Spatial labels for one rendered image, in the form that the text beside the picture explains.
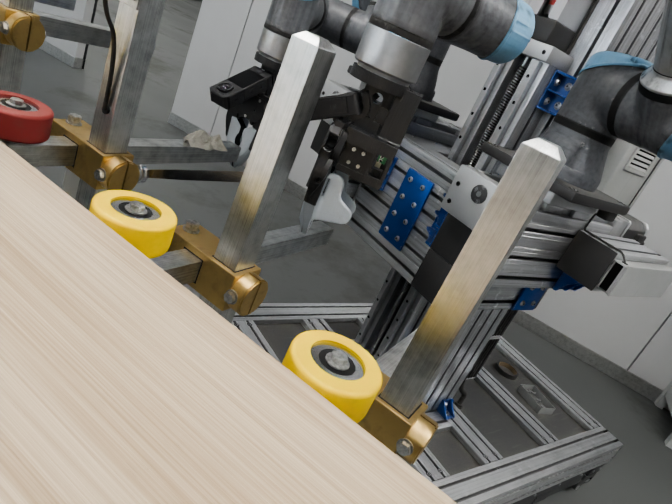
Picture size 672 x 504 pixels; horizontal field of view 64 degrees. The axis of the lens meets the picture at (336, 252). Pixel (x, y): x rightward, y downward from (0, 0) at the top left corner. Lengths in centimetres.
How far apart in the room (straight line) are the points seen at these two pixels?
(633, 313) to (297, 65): 292
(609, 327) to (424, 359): 284
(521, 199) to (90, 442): 36
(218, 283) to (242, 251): 5
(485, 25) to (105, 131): 48
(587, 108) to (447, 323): 65
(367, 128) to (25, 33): 53
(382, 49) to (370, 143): 10
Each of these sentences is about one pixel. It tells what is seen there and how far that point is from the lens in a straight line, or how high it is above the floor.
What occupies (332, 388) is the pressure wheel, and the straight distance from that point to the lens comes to 41.
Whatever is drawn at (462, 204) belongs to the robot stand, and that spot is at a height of 93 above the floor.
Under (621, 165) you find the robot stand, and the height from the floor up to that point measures 109.
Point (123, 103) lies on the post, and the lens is 75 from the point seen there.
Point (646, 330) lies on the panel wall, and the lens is 336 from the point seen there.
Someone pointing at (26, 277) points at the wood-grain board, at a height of 90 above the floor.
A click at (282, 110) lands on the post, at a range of 57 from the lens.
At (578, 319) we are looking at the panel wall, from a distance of 333.
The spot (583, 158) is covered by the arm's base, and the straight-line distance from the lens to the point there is 108.
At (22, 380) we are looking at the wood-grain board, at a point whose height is 90.
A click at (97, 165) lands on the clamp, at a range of 77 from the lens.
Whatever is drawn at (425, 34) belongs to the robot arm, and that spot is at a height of 116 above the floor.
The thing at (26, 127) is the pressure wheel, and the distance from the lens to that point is 72.
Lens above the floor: 114
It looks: 22 degrees down
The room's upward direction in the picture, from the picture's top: 24 degrees clockwise
